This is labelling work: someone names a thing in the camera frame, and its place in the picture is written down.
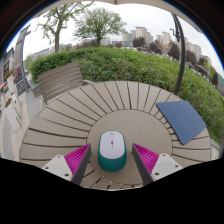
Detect far apartment buildings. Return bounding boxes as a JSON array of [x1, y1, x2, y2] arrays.
[[121, 26, 213, 67]]

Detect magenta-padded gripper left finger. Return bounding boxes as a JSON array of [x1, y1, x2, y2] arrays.
[[41, 142, 92, 187]]

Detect brown slatted chair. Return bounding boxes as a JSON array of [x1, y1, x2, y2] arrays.
[[36, 61, 95, 106]]

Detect blue mouse pad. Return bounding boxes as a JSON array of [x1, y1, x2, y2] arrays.
[[155, 100, 208, 146]]

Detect round-crowned green tree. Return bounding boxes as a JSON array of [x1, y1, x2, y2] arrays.
[[73, 7, 128, 46]]

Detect dark curved umbrella pole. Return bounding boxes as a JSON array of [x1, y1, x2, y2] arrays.
[[170, 13, 187, 97]]

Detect white and teal computer mouse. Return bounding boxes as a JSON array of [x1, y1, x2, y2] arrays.
[[97, 130, 128, 173]]

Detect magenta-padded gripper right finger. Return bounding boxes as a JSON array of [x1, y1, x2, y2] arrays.
[[131, 142, 184, 187]]

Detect grey post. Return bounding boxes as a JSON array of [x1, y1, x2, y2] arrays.
[[14, 24, 33, 93]]

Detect green hedge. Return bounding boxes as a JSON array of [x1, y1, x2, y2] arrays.
[[24, 45, 224, 145]]

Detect thin-trunked leaning tree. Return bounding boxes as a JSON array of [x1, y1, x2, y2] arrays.
[[35, 1, 94, 53]]

